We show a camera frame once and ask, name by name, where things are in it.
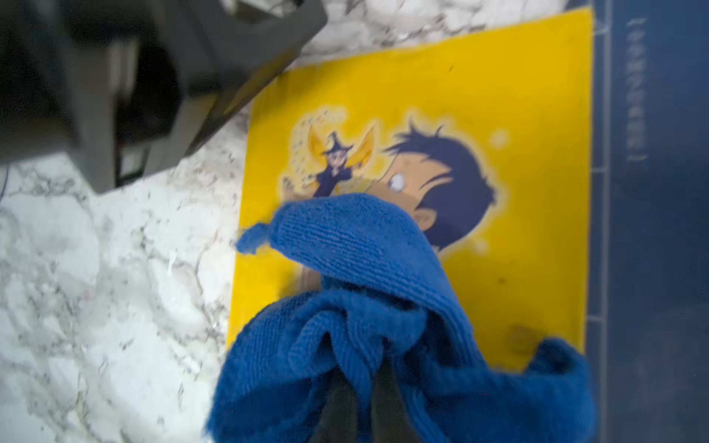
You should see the blue microfiber cloth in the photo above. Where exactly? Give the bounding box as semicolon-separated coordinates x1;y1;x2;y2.
206;194;596;442

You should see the yellow cover book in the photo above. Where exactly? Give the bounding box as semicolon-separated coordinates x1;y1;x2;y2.
239;7;594;371

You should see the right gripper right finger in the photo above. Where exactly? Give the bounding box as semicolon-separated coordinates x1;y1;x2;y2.
371;360;420;443

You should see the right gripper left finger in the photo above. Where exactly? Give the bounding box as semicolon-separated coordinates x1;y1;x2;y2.
309;371;358;443

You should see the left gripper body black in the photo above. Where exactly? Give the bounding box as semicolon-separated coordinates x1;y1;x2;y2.
1;1;328;193

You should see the dark blue yellow-label book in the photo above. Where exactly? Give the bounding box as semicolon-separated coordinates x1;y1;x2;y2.
585;1;708;442

